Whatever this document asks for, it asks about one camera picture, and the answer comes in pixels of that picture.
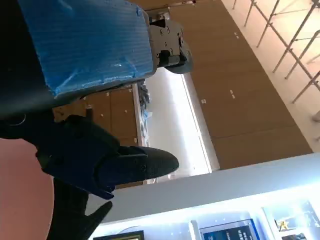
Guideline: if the white metal ceiling grid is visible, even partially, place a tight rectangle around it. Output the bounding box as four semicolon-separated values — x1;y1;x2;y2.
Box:
232;0;320;106

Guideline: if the black left robot hand blue tape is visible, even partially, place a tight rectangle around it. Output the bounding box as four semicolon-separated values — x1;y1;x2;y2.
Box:
0;0;194;201

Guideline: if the dark framed picture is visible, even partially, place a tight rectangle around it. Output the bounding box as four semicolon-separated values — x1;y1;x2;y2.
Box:
92;229;145;240

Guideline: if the pink bowl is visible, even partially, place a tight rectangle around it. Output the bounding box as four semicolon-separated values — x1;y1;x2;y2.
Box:
0;137;56;240

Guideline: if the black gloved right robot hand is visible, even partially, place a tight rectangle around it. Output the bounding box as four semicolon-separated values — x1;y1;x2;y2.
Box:
47;174;114;240

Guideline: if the brown wooden wall cabinet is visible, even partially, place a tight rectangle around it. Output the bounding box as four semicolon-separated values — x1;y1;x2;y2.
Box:
52;0;313;188

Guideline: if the glass framed display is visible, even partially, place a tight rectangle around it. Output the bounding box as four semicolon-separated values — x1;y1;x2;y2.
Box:
261;199;320;240

